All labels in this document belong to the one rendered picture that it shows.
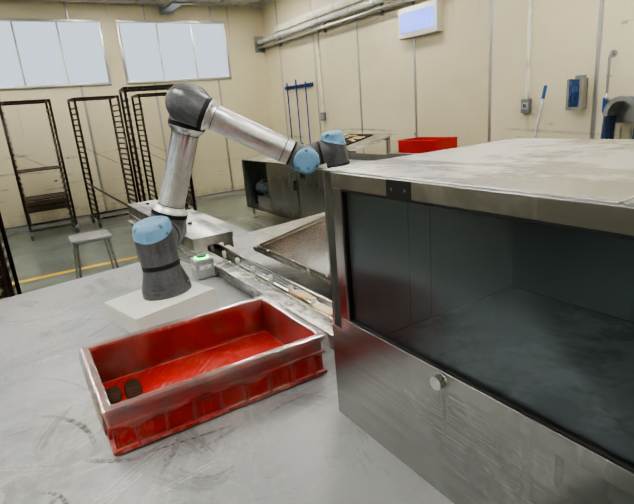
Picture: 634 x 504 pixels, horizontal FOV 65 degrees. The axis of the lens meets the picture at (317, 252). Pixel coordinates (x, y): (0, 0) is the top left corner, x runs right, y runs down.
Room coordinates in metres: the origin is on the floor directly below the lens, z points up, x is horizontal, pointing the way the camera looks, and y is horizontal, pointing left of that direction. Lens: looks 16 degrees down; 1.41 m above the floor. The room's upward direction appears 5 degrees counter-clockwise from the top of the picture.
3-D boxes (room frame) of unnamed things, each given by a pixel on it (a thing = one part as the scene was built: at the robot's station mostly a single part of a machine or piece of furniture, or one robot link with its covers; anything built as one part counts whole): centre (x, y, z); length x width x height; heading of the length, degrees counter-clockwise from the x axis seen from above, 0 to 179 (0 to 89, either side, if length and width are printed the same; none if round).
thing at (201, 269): (1.80, 0.44, 0.84); 0.08 x 0.08 x 0.11; 31
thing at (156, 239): (1.49, 0.49, 1.05); 0.13 x 0.12 x 0.14; 2
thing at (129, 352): (1.02, 0.28, 0.87); 0.49 x 0.34 x 0.10; 120
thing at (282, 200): (5.85, -0.37, 0.51); 3.00 x 1.26 x 1.03; 31
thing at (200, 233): (2.59, 0.76, 0.89); 1.25 x 0.18 x 0.09; 31
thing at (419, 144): (5.20, -1.23, 0.93); 0.51 x 0.36 x 0.13; 35
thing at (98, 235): (4.40, 2.04, 0.23); 0.36 x 0.36 x 0.46; 30
